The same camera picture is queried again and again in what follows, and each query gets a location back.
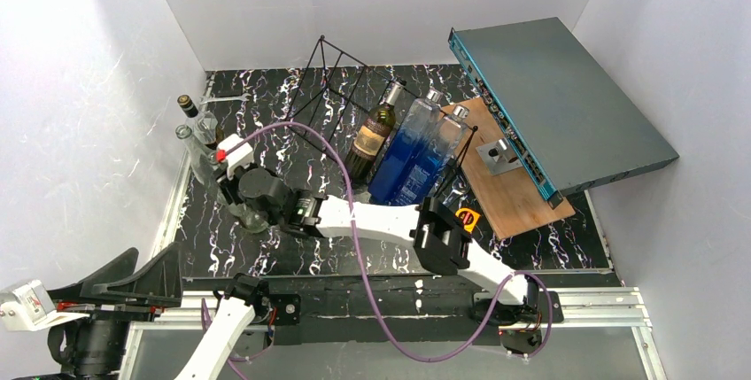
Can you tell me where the tall clear glass bottle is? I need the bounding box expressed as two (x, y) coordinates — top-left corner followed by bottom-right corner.
(175, 124), (228, 206)

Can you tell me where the short clear glass bottle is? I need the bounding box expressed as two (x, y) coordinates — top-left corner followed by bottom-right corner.
(227, 203), (269, 234)

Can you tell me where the dark-capped clear bottle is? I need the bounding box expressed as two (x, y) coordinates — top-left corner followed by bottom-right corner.
(177, 94), (224, 150)

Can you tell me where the green wine bottle tan label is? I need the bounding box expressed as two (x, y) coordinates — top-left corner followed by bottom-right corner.
(345, 80), (406, 183)

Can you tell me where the blue square bottle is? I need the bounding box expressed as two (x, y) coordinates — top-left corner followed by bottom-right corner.
(368, 88), (443, 206)
(389, 105), (470, 206)

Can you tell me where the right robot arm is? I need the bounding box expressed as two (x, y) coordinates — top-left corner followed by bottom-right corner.
(212, 164), (539, 325)

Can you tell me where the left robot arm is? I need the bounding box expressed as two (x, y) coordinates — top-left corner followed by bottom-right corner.
(48, 244), (278, 379)

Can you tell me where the small wrench at back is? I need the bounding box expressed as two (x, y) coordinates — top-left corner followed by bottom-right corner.
(200, 93), (252, 106)

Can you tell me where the silver combination wrench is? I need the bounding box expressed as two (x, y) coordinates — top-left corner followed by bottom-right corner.
(443, 178), (469, 206)

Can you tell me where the yellow tape measure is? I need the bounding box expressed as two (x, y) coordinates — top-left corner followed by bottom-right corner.
(455, 207), (481, 233)

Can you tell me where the brown wooden board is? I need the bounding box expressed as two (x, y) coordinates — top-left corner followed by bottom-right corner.
(461, 97), (575, 238)

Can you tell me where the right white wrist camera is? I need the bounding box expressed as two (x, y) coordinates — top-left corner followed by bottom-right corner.
(215, 134), (254, 180)

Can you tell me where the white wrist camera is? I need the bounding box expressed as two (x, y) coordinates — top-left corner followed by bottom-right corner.
(215, 134), (254, 180)
(1, 279), (89, 332)

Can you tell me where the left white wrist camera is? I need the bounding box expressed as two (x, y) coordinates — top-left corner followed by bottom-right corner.
(1, 279), (89, 332)

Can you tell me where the black wire wine rack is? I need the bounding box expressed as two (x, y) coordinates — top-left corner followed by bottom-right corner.
(284, 35), (479, 203)

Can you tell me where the metal bracket with knob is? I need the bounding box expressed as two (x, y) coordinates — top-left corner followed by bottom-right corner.
(476, 138), (522, 176)

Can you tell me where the blue-faced network switch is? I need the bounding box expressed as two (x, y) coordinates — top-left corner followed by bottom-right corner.
(448, 18), (679, 207)

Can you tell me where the aluminium frame rail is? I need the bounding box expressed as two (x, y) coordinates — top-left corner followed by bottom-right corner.
(117, 271), (667, 380)

